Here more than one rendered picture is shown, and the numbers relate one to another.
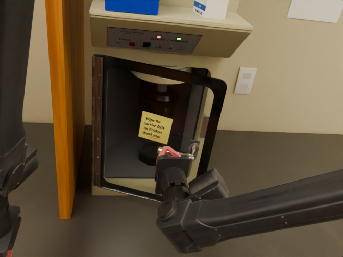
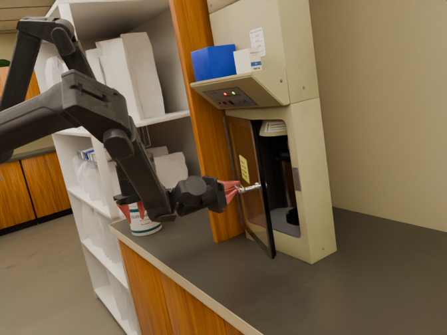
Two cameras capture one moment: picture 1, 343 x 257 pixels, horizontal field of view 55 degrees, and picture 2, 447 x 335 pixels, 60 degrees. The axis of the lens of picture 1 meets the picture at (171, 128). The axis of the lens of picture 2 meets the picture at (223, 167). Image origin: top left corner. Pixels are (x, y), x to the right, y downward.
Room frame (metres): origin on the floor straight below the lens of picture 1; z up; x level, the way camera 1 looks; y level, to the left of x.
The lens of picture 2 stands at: (0.26, -1.02, 1.50)
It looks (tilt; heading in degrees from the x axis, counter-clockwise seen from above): 13 degrees down; 71
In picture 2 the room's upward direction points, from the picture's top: 10 degrees counter-clockwise
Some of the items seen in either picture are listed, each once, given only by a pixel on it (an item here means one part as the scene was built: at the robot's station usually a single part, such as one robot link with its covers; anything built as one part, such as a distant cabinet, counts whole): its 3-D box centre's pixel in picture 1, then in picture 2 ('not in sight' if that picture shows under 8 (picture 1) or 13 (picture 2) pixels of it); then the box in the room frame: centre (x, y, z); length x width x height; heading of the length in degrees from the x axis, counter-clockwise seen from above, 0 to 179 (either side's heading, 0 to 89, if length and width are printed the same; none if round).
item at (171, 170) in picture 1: (173, 183); (205, 197); (0.53, -0.02, 1.20); 0.07 x 0.07 x 0.10; 14
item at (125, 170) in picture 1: (151, 140); (247, 181); (0.69, 0.04, 1.19); 0.30 x 0.01 x 0.40; 82
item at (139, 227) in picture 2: not in sight; (143, 213); (0.42, 0.58, 1.02); 0.13 x 0.13 x 0.15
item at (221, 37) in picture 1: (168, 35); (235, 92); (0.70, 0.04, 1.46); 0.32 x 0.11 x 0.10; 103
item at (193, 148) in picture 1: (178, 150); (244, 186); (0.65, -0.02, 1.20); 0.10 x 0.05 x 0.03; 83
